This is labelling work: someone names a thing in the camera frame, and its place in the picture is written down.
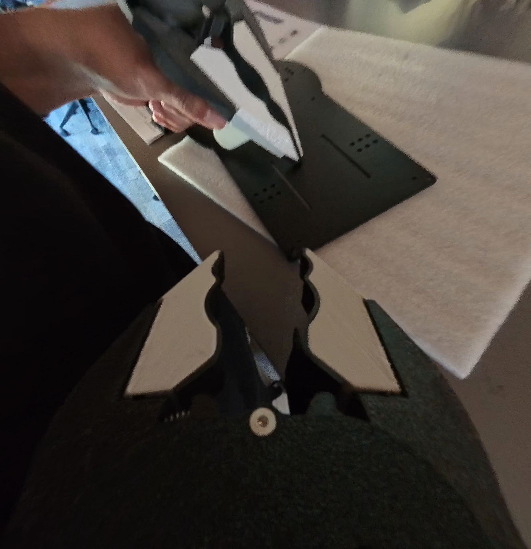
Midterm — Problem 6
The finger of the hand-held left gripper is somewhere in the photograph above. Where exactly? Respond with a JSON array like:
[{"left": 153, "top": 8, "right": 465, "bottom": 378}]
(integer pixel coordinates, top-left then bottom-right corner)
[
  {"left": 190, "top": 44, "right": 301, "bottom": 162},
  {"left": 231, "top": 19, "right": 304, "bottom": 156}
]

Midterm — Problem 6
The person's left hand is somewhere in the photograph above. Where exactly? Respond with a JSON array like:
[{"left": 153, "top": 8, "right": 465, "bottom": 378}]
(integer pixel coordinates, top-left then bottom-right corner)
[{"left": 94, "top": 34, "right": 226, "bottom": 132}]

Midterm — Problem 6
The white foam sheet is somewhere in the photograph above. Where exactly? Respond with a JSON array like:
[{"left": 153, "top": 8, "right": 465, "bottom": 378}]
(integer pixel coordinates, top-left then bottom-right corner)
[{"left": 157, "top": 26, "right": 531, "bottom": 380}]

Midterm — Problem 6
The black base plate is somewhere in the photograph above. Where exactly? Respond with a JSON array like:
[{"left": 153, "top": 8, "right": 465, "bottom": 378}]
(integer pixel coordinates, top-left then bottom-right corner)
[{"left": 186, "top": 60, "right": 438, "bottom": 260}]

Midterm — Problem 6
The instruction booklet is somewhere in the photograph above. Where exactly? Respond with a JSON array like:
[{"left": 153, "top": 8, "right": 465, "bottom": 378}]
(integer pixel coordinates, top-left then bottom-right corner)
[{"left": 105, "top": 0, "right": 324, "bottom": 145}]

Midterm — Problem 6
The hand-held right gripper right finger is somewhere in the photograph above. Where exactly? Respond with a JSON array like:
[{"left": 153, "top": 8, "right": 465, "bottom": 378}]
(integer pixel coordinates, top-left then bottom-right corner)
[{"left": 300, "top": 248, "right": 403, "bottom": 395}]

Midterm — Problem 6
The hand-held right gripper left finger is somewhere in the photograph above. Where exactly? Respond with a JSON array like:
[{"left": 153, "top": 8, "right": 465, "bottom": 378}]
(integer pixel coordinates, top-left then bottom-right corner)
[{"left": 124, "top": 251, "right": 225, "bottom": 397}]

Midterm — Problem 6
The person's left forearm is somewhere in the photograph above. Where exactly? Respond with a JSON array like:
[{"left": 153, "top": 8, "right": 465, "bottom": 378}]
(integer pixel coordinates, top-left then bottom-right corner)
[{"left": 0, "top": 6, "right": 125, "bottom": 116}]

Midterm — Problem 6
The person's black clothing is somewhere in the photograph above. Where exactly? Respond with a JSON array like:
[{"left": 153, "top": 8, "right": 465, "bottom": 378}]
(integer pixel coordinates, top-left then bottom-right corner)
[{"left": 0, "top": 77, "right": 197, "bottom": 549}]

